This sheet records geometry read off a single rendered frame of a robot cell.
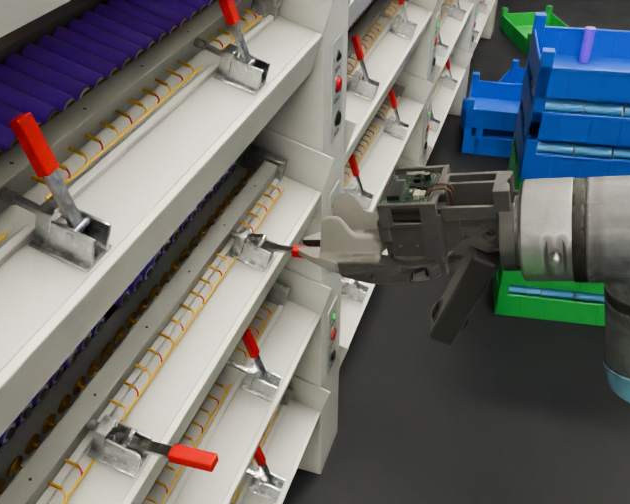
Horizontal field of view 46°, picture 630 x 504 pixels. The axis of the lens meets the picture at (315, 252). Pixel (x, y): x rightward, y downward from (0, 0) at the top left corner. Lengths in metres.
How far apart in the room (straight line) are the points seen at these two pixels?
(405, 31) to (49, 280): 1.00
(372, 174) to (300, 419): 0.45
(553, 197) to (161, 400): 0.36
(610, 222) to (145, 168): 0.36
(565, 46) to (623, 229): 0.91
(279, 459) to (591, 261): 0.59
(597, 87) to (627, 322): 0.71
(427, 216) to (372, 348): 0.84
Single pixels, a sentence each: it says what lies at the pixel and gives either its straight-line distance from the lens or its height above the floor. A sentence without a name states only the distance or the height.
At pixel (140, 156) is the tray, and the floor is 0.74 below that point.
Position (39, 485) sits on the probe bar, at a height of 0.58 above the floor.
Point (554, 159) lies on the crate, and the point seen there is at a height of 0.37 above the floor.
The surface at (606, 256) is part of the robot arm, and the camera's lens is 0.64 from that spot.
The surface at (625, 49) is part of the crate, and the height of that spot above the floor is 0.50.
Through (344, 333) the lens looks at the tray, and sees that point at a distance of 1.26.
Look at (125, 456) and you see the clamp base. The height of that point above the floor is 0.56.
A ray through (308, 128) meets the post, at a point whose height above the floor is 0.62.
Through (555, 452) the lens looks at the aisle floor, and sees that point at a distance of 1.35.
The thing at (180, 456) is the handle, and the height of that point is 0.57.
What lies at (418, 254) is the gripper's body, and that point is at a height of 0.61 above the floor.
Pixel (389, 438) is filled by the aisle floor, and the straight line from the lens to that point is 1.32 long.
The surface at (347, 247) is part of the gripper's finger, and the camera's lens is 0.70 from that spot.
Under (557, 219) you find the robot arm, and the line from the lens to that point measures 0.63.
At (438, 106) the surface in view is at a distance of 2.03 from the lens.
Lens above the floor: 1.00
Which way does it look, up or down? 36 degrees down
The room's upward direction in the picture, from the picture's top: straight up
